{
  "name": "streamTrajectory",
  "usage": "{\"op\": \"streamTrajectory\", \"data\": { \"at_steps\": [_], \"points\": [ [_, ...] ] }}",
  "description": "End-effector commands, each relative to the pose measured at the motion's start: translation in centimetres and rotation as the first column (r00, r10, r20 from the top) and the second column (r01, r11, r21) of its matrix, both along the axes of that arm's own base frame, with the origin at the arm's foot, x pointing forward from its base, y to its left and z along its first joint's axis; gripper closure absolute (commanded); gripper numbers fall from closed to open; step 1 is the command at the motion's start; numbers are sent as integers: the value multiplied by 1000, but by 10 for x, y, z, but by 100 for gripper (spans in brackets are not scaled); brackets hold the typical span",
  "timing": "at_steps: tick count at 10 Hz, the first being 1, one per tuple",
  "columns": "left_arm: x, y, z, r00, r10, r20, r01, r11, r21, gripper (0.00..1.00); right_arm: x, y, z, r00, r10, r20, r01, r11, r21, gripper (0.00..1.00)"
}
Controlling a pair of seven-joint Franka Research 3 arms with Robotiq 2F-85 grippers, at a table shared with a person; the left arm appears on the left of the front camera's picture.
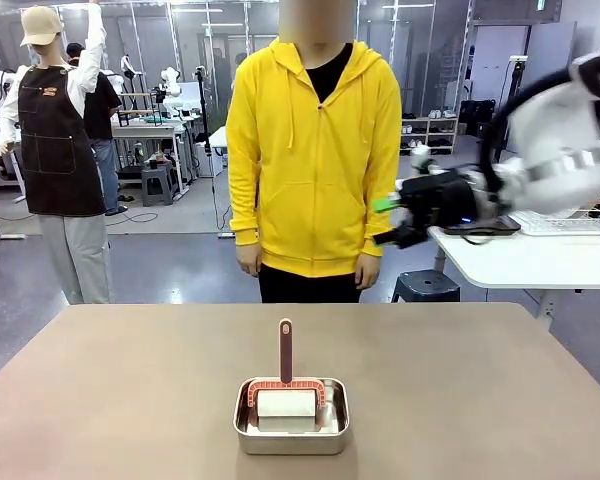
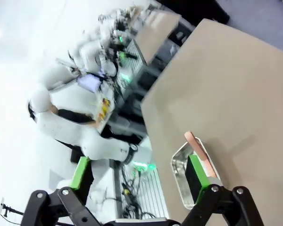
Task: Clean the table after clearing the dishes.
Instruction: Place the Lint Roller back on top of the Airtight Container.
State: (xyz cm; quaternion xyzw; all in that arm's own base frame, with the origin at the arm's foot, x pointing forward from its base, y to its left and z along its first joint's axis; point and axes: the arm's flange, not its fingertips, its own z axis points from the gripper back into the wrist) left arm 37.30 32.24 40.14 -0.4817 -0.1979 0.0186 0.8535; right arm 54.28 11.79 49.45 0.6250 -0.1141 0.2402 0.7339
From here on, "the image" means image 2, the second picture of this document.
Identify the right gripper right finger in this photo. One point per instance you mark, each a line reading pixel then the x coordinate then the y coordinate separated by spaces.
pixel 195 174

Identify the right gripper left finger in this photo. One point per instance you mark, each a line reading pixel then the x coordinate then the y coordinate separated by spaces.
pixel 81 174

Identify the pink silicone spatula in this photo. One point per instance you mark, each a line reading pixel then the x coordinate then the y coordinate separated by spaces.
pixel 198 148

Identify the white neighbouring robot arm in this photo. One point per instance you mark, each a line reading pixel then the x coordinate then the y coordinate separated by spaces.
pixel 92 53
pixel 109 67

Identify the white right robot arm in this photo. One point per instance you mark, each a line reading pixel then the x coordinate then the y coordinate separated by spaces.
pixel 61 128

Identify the rectangular stainless steel tray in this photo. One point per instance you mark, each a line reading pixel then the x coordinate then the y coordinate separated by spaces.
pixel 179 169

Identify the slotted aluminium mounting plate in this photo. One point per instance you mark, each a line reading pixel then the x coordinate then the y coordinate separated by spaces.
pixel 135 61
pixel 152 193

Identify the black stand with device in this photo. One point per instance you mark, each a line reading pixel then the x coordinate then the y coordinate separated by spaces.
pixel 11 208

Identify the person in black clothing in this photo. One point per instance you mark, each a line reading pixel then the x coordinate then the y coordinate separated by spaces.
pixel 198 9

